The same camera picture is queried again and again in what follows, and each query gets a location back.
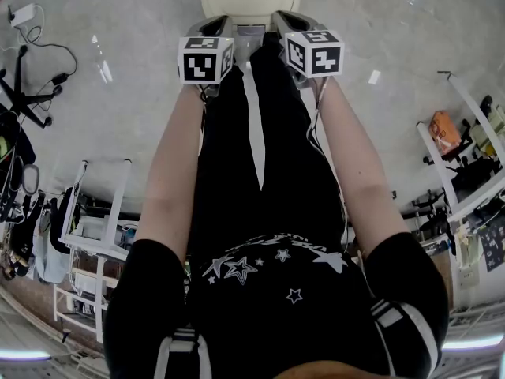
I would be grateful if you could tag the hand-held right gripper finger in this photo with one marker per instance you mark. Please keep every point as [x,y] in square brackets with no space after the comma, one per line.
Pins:
[282,20]
[311,25]

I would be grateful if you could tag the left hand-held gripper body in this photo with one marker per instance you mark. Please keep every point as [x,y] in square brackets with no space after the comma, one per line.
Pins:
[199,67]

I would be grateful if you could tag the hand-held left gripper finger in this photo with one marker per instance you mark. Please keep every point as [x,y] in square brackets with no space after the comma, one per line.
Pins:
[227,26]
[201,28]

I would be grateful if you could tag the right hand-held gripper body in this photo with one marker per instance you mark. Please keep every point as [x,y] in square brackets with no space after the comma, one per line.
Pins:
[323,59]

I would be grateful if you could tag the person's left forearm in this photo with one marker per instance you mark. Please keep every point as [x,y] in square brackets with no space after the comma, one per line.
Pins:
[177,152]

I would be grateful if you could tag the person's right forearm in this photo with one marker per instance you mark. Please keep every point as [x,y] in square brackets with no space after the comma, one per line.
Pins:
[347,152]

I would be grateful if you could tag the person's black trousers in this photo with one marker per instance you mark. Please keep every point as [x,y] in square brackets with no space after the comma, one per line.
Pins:
[284,132]

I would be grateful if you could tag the black power adapter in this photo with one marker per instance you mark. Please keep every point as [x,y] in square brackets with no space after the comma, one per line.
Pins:
[60,79]

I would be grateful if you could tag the orange bag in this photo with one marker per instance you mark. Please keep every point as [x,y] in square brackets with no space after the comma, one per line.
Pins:
[446,130]

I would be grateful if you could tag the white power strip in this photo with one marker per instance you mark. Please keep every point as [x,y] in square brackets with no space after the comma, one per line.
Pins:
[23,14]

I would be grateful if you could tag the beige equipment box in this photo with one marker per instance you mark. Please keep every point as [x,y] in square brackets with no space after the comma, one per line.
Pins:
[487,136]

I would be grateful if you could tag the black bag with green patch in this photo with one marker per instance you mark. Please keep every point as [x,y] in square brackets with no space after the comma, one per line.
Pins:
[19,144]

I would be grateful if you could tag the black hanging jacket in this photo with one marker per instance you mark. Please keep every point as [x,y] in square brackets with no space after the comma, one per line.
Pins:
[63,219]

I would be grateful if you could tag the light blue cloth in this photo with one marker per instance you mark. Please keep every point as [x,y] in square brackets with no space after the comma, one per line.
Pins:
[51,259]

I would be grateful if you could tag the black-and-white patterned sheet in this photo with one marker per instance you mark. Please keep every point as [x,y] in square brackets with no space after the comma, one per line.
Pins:
[493,247]

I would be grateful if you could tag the person's black star-print shirt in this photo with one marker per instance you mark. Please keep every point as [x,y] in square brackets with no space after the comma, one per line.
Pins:
[276,322]

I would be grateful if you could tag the long ceiling light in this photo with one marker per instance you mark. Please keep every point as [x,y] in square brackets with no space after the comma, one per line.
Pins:
[473,342]
[23,355]

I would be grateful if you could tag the white shelving frame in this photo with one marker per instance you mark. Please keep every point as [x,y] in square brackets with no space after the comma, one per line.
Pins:
[437,164]

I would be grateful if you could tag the white workbench frame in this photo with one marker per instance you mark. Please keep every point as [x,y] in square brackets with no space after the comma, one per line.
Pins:
[113,211]

